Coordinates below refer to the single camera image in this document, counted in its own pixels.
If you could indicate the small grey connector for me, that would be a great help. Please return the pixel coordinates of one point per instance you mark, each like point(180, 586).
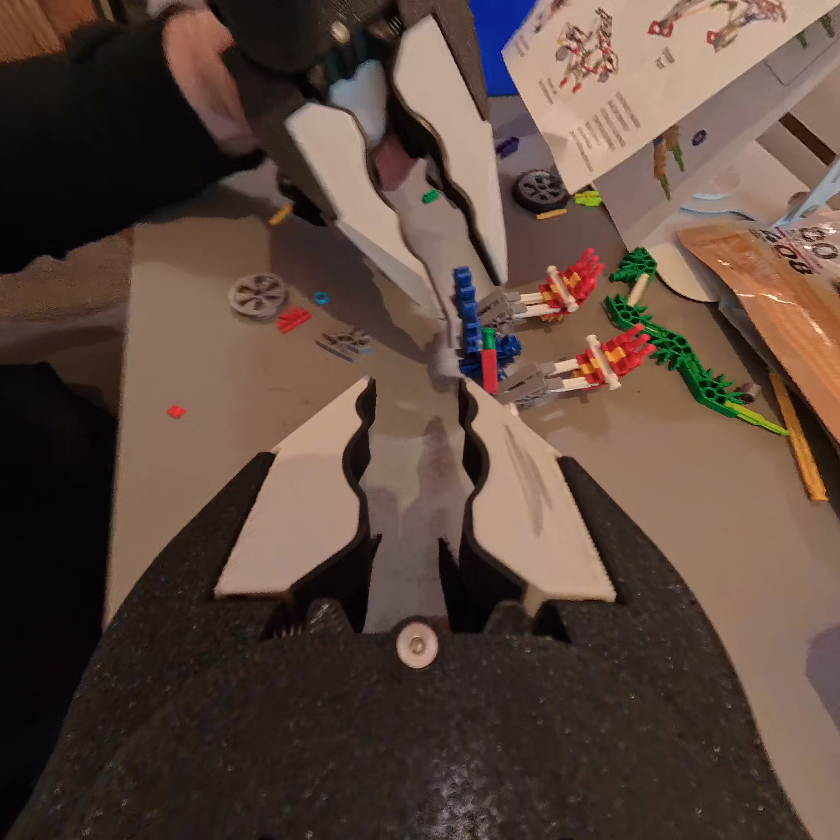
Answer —
point(751, 392)

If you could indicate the purple connector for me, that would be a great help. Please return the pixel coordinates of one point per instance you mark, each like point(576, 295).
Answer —
point(507, 147)

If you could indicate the lime green connector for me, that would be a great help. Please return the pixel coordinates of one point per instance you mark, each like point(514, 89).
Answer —
point(588, 198)

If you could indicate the colourful construction toy model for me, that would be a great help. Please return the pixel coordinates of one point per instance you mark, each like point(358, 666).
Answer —
point(564, 288)

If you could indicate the red half snowflake connector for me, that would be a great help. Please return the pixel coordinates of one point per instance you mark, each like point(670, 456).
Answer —
point(293, 320)

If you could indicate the short yellow rod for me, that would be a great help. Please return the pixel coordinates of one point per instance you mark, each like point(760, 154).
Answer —
point(551, 214)
point(281, 215)

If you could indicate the grey half snowflake connector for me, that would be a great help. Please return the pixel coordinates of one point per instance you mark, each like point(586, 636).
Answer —
point(344, 342)

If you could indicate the blue snowflake connector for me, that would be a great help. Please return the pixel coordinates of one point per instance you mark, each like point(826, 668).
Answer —
point(464, 295)

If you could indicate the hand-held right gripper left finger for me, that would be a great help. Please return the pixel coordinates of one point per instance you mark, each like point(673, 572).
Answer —
point(295, 518)

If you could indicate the grey spoked pulley wheel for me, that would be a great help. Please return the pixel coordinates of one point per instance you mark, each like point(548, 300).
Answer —
point(258, 296)

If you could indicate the blue plastic bin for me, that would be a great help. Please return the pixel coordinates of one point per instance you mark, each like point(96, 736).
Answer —
point(502, 46)

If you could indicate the person's left forearm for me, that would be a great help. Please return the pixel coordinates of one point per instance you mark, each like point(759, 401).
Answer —
point(98, 144)

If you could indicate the wooden pillar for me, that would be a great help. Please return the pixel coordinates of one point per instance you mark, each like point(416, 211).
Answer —
point(39, 26)

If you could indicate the white instruction booklet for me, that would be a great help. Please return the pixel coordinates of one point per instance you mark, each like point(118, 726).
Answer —
point(656, 210)

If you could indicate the long yellow rod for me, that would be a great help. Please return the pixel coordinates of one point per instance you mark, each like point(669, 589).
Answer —
point(797, 440)

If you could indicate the toy models instruction sheet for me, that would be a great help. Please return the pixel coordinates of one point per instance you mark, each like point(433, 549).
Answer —
point(623, 79)

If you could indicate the black wheel with grey hub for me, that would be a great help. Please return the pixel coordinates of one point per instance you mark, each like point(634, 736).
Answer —
point(540, 191)

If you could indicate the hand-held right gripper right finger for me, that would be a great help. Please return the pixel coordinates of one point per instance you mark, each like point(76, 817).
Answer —
point(531, 518)

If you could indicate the white metal stand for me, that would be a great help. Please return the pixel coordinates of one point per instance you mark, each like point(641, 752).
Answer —
point(814, 196)

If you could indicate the white foam board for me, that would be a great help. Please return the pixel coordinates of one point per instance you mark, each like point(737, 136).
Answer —
point(683, 276)

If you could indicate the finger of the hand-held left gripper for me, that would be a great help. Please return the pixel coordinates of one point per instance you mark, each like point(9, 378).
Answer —
point(334, 171)
point(446, 98)

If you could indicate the brown plastic bag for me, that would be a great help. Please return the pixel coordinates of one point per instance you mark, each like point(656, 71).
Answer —
point(787, 302)

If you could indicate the person's left hand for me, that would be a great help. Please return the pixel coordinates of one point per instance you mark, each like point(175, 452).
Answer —
point(203, 72)

